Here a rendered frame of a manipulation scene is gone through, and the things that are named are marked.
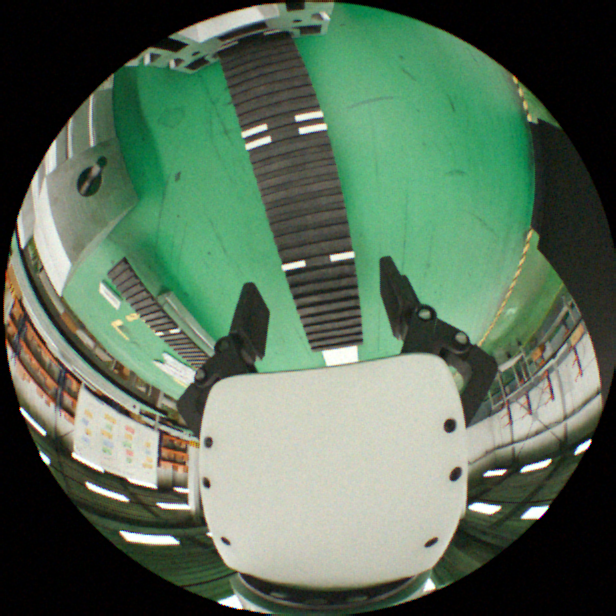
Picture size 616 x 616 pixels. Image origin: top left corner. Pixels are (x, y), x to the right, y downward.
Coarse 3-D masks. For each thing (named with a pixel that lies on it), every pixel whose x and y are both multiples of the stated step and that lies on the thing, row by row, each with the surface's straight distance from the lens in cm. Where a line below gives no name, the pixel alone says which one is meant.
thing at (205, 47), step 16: (224, 16) 17; (240, 16) 16; (256, 16) 16; (272, 16) 15; (288, 16) 15; (304, 16) 16; (320, 16) 17; (176, 32) 14; (192, 32) 16; (208, 32) 16; (224, 32) 15; (240, 32) 17; (256, 32) 16; (304, 32) 19; (320, 32) 18; (160, 48) 15; (176, 48) 16; (192, 48) 16; (208, 48) 17; (128, 64) 14; (160, 64) 16; (176, 64) 17; (192, 64) 20; (208, 64) 19
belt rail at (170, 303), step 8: (160, 296) 27; (168, 296) 25; (160, 304) 25; (168, 304) 25; (176, 304) 25; (168, 312) 24; (176, 312) 26; (184, 312) 26; (176, 320) 25; (184, 320) 27; (192, 320) 27; (184, 328) 26; (192, 328) 28; (200, 328) 28; (192, 336) 27; (200, 336) 29; (208, 336) 29; (200, 344) 28; (208, 344) 30; (208, 352) 29
